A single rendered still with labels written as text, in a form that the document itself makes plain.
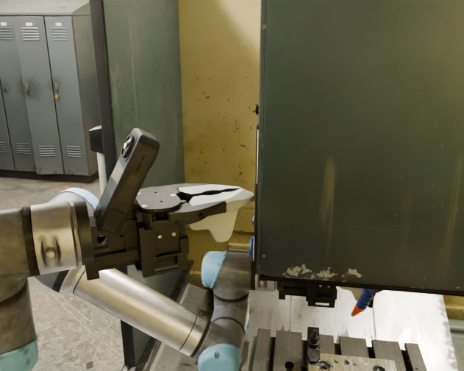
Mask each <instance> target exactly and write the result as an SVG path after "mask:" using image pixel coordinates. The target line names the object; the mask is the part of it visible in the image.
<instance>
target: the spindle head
mask: <svg viewBox="0 0 464 371"><path fill-rule="evenodd" d="M255 112H256V114H257V115H258V130H259V132H258V169H257V225H256V262H255V272H256V274H258V275H260V280H268V281H278V282H287V283H305V284H314V285H324V286H341V287H351V288H360V289H378V290H387V291H397V292H414V293H424V294H441V295H451V296H460V297H464V0H261V5H260V78H259V105H256V109H255Z"/></svg>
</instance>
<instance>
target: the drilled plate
mask: <svg viewBox="0 0 464 371"><path fill-rule="evenodd" d="M320 357H321V359H323V360H321V359H320V361H319V362H318V365H317V364H315V363H310V361H309V360H308V359H307V371H322V369H320V367H321V368H324V370H323V371H328V370H329V369H330V368H331V369H330V370H329V371H372V370H373V371H397V369H396V364H395V361H392V360H384V359H377V358H363V357H356V356H342V355H334V354H326V353H320ZM344 359H346V360H347V359H348V361H345V360H344ZM325 360H326V361H325ZM335 360H336V361H338V362H336V361H335ZM327 361H329V362H330V363H332V364H333V365H335V366H334V367H332V365H330V364H329V362H328V363H327ZM353 363H355V364H353ZM344 364H346V365H344ZM356 364H357V365H356ZM375 364H378V366H377V365H375ZM316 365H317V366H319V367H318V368H317V366H316ZM379 365H381V367H379ZM347 366H348V367H347ZM373 366H375V367H373ZM384 368H386V369H384ZM326 369H328V370H326Z"/></svg>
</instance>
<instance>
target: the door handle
mask: <svg viewBox="0 0 464 371"><path fill-rule="evenodd" d="M89 136H90V149H91V151H93V152H97V158H98V166H99V179H100V187H101V195H102V194H103V192H104V189H105V187H106V185H107V178H106V170H105V162H104V147H103V140H102V132H101V126H97V127H94V128H93V129H91V130H89Z"/></svg>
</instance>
